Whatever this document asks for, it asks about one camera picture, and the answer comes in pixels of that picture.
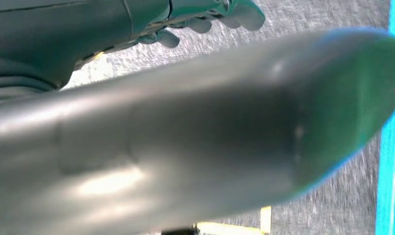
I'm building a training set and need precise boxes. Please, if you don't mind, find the low blue shelf cart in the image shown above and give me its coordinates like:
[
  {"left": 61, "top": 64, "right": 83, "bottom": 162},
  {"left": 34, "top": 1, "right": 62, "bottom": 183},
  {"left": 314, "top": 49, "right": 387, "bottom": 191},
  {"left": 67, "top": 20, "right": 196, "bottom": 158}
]
[{"left": 374, "top": 0, "right": 395, "bottom": 235}]

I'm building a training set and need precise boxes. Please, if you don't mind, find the yellow floor tape square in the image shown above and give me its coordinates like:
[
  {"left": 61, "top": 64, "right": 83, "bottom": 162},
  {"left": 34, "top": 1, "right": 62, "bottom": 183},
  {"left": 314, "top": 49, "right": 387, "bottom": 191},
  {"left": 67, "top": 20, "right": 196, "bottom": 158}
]
[{"left": 196, "top": 206, "right": 273, "bottom": 235}]

